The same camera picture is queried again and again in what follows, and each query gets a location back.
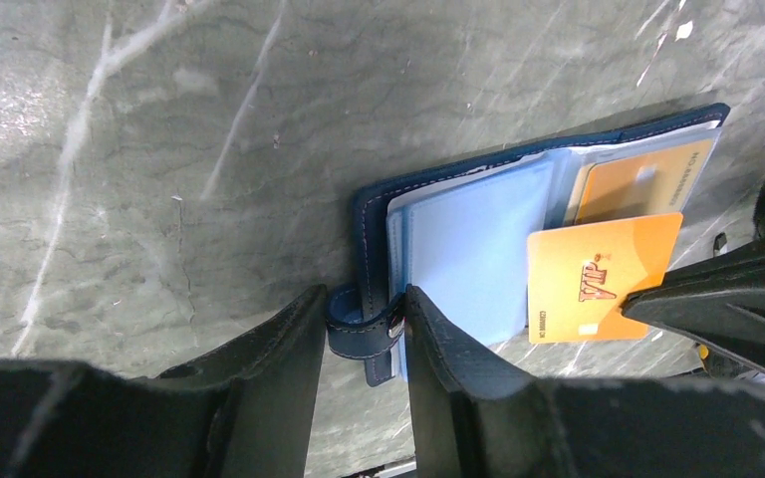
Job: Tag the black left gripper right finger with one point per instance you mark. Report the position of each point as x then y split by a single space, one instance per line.
474 414

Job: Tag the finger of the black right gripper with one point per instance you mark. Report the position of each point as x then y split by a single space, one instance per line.
719 302

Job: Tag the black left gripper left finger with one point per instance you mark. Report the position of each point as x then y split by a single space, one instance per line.
244 409

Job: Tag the orange credit card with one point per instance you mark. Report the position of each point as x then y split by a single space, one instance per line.
640 179
580 276

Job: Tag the dark blue card holder wallet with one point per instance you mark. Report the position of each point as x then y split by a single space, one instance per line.
459 233

